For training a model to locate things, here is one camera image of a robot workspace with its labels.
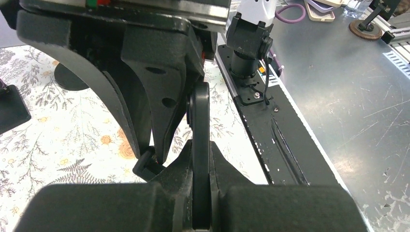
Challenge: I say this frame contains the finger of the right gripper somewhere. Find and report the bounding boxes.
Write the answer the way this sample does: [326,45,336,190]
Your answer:
[121,26,205,164]
[16,10,151,157]

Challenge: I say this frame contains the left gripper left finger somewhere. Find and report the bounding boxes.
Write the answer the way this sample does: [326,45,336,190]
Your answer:
[15,141,193,232]

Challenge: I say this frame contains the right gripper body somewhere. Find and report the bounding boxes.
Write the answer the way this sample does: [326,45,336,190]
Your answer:
[0,0,231,60]

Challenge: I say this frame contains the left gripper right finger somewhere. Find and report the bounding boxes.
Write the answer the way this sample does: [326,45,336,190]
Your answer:
[209,142,367,232]

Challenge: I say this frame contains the black round-base stand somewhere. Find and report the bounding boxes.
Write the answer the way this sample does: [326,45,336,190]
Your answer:
[54,63,89,91]
[132,146,165,182]

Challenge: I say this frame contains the black phone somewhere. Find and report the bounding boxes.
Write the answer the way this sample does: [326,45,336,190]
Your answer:
[187,82,211,230]

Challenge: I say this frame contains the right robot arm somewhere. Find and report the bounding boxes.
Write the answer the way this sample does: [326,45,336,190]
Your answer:
[0,0,276,164]

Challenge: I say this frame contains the phone cases on desk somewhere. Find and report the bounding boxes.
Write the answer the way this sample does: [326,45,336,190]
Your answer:
[304,0,343,23]

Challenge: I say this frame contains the round wooden-base stand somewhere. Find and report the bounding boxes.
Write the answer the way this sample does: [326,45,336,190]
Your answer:
[348,1,387,41]

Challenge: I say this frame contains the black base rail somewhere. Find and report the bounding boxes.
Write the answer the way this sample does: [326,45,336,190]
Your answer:
[216,45,339,186]

